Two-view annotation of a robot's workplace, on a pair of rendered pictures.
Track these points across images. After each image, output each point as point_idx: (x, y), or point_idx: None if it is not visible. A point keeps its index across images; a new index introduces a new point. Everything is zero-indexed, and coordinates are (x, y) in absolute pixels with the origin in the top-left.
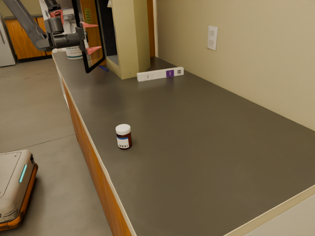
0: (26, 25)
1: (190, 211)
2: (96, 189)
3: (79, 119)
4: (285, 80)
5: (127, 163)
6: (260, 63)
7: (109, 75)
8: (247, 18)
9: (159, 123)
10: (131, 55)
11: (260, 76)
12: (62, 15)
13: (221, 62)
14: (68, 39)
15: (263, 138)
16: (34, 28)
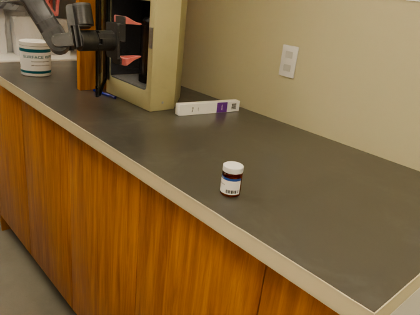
0: (35, 8)
1: (367, 256)
2: (77, 305)
3: (67, 175)
4: (399, 119)
5: (249, 212)
6: (364, 97)
7: (124, 104)
8: (346, 39)
9: (255, 169)
10: (168, 75)
11: (364, 114)
12: (58, 0)
13: (300, 95)
14: (101, 37)
15: (392, 185)
16: (49, 15)
